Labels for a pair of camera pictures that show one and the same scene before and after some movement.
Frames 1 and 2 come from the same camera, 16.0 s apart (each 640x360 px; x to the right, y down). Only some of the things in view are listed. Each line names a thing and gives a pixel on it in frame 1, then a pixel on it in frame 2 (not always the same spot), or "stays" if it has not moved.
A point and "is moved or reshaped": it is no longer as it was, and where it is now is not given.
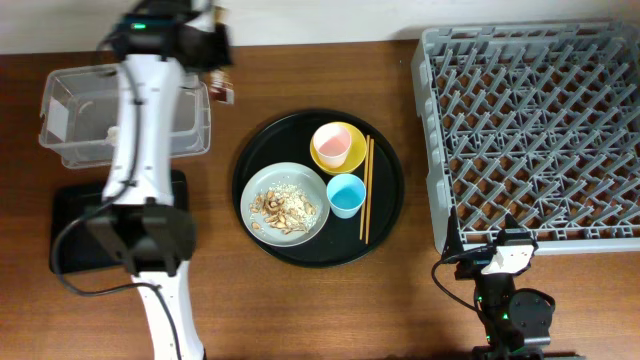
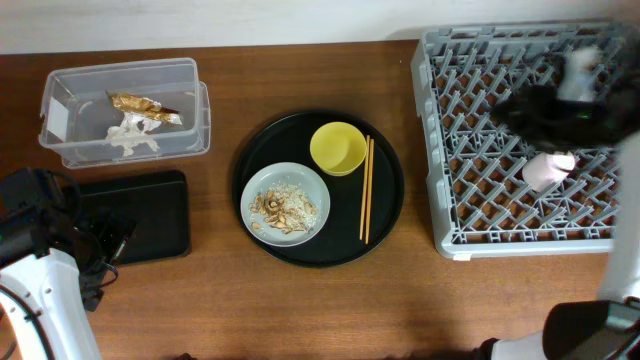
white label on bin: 57,120 stays
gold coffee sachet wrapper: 221,87 is moved or reshaped
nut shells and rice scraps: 285,207 stays
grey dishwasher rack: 538,120 stays
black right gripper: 473,269 → 542,122
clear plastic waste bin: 79,104 stays
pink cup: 332,143 → 544,171
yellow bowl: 356,154 stays
